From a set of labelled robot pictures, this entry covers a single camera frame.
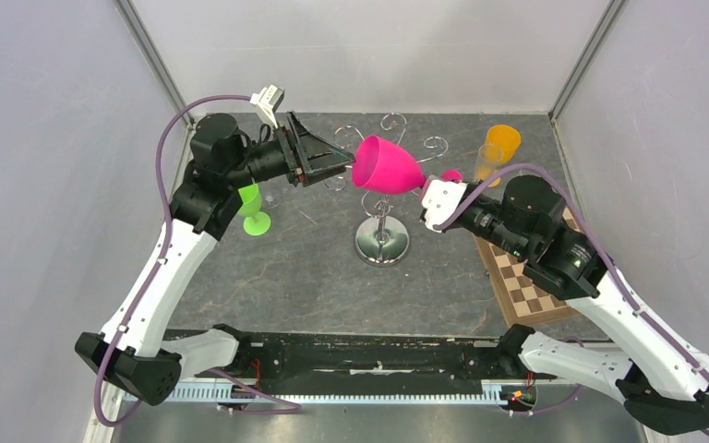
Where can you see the chrome wine glass rack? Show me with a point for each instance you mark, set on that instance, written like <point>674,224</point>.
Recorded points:
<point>381,240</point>

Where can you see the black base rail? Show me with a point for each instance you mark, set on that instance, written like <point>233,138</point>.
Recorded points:
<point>348,364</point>

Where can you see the green wine glass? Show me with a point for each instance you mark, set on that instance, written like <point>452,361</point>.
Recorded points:
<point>256,222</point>

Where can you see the pink wine glass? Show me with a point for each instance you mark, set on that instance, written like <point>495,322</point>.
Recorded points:
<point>383,167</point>

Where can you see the orange wine glass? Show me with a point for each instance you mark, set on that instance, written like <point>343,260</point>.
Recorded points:
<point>501,143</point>

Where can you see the wooden chessboard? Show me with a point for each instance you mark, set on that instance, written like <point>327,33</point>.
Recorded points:
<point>520,301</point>

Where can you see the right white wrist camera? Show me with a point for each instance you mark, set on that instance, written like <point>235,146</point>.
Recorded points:
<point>439,199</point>

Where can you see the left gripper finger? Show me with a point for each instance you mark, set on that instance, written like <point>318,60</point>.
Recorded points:
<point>314,172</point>
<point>314,149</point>

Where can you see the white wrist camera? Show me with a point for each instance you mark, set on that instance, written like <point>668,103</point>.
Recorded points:
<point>439,199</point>
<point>266,102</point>

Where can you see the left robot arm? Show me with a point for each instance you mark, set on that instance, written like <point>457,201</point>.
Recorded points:
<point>130,351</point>

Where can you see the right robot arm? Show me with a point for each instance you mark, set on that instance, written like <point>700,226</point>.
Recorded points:
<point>661,380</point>

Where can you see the clear wine glass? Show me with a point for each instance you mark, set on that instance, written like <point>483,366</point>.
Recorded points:
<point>270,197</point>

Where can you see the white slotted cable duct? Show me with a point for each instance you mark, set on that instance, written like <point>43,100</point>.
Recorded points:
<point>225,392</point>

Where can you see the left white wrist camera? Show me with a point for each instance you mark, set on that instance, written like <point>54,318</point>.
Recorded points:
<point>266,102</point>

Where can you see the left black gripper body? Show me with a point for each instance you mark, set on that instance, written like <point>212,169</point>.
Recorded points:
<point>288,153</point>

